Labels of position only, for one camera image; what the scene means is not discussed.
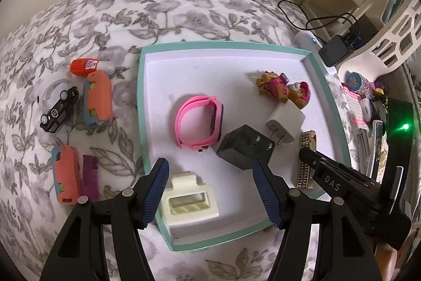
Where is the white round strap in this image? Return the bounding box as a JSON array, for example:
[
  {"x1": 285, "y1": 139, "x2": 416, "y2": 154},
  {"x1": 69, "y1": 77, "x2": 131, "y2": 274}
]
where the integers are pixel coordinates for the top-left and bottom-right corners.
[{"x1": 37, "y1": 78, "x2": 74, "y2": 110}]

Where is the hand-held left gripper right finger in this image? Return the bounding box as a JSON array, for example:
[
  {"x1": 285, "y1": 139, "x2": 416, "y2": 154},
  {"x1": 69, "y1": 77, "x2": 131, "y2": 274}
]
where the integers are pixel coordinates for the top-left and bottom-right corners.
[{"x1": 252, "y1": 159, "x2": 379, "y2": 281}]

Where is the gold patterned lighter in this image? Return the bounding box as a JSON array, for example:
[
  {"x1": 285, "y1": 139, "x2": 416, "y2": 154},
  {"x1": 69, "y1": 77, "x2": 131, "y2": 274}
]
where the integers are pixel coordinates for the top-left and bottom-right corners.
[{"x1": 296, "y1": 130, "x2": 318, "y2": 189}]

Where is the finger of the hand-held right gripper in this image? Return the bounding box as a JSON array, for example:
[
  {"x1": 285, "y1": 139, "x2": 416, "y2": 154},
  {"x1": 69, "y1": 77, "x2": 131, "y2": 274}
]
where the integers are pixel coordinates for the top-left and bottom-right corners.
[{"x1": 299, "y1": 148, "x2": 326, "y2": 174}]

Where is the pink puppy figurine toy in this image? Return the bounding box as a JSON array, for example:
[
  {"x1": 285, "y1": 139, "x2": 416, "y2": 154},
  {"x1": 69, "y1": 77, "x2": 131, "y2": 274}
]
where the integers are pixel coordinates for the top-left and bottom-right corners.
[{"x1": 257, "y1": 71, "x2": 310, "y2": 109}]

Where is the white laundry basket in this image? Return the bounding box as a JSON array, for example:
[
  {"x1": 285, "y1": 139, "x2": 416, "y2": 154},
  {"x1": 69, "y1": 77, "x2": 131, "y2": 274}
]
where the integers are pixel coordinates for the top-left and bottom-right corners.
[{"x1": 368, "y1": 0, "x2": 421, "y2": 71}]

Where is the orange glue bottle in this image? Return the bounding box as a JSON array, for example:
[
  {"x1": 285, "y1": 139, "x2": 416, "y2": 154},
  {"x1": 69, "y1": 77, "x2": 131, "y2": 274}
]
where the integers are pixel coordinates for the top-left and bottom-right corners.
[{"x1": 70, "y1": 58, "x2": 115, "y2": 75}]

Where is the pink kids watch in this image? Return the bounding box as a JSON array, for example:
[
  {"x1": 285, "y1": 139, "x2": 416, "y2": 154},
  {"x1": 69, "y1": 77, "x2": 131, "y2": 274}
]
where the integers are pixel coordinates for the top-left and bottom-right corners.
[{"x1": 174, "y1": 96, "x2": 224, "y2": 152}]

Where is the white wall charger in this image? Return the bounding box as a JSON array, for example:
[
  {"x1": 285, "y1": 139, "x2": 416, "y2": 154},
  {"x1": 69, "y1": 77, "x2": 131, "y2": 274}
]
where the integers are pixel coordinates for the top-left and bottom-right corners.
[{"x1": 266, "y1": 102, "x2": 306, "y2": 145}]

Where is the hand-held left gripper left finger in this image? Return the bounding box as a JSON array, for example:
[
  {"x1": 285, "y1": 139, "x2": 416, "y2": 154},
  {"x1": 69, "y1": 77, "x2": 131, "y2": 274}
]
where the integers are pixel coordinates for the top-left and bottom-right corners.
[{"x1": 39, "y1": 157, "x2": 170, "y2": 281}]

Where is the white power strip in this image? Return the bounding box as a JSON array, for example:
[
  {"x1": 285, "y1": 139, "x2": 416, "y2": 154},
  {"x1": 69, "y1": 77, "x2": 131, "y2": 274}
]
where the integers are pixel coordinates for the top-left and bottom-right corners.
[{"x1": 294, "y1": 32, "x2": 338, "y2": 75}]

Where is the teal white tray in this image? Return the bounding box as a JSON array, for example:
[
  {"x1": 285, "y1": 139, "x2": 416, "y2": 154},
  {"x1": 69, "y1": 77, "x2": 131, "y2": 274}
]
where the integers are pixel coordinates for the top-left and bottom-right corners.
[{"x1": 136, "y1": 41, "x2": 352, "y2": 252}]

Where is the black power adapter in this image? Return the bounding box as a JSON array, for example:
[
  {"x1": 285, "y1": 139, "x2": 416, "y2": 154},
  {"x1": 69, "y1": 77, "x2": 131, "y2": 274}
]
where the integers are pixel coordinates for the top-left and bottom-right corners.
[{"x1": 323, "y1": 35, "x2": 352, "y2": 67}]

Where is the black cable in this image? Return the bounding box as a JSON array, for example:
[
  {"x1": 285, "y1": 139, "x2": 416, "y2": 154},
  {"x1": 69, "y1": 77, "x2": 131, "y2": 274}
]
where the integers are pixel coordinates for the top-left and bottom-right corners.
[{"x1": 278, "y1": 0, "x2": 359, "y2": 48}]

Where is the cream hair claw clip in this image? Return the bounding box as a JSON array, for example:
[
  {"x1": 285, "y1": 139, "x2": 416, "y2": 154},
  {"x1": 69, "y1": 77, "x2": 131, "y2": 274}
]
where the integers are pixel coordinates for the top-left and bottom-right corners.
[{"x1": 159, "y1": 172, "x2": 219, "y2": 229}]

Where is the black wall charger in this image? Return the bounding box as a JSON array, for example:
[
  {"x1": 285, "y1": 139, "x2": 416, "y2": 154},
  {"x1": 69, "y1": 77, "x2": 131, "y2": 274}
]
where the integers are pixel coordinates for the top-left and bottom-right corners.
[{"x1": 216, "y1": 125, "x2": 275, "y2": 171}]

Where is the black toy car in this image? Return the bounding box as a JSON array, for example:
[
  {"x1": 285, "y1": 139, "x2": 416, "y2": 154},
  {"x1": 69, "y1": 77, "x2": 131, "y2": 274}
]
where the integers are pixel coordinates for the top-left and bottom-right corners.
[{"x1": 40, "y1": 86, "x2": 80, "y2": 133}]

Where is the purple lighter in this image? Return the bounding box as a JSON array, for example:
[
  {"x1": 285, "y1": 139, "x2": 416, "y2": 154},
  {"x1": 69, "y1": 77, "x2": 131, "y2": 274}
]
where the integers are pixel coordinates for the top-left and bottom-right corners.
[{"x1": 81, "y1": 154, "x2": 100, "y2": 203}]

